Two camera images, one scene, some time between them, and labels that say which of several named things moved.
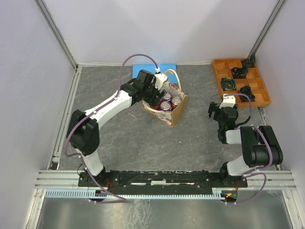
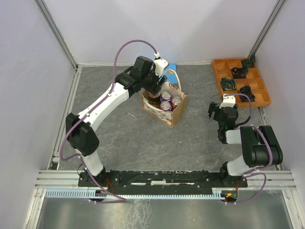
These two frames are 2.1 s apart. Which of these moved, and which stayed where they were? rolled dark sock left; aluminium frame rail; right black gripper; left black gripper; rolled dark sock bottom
Moved: left black gripper
Stayed: aluminium frame rail; rolled dark sock left; rolled dark sock bottom; right black gripper
